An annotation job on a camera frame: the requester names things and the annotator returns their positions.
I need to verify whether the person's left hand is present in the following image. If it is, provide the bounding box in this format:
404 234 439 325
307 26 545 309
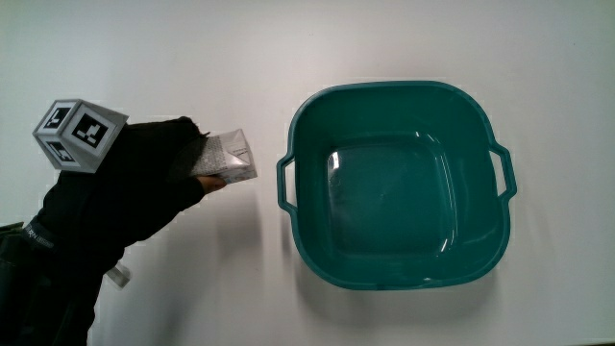
32 98 228 278

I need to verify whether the small grey packet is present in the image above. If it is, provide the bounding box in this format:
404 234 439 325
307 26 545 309
189 128 258 185

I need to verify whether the person's left forearm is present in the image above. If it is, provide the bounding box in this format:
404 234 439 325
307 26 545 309
0 221 105 346

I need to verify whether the white desk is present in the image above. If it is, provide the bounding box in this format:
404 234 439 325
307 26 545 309
0 0 615 346

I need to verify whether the small clear plastic tag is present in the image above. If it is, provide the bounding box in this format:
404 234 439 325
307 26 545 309
105 261 133 291

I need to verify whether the teal plastic basin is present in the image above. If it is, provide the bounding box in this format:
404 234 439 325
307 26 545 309
276 80 519 291

